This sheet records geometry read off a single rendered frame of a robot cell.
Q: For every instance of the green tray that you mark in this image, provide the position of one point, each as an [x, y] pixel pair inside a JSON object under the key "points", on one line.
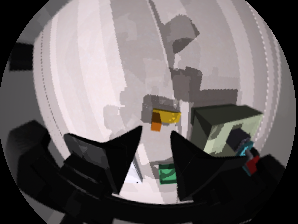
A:
{"points": [[168, 175], [166, 167]]}

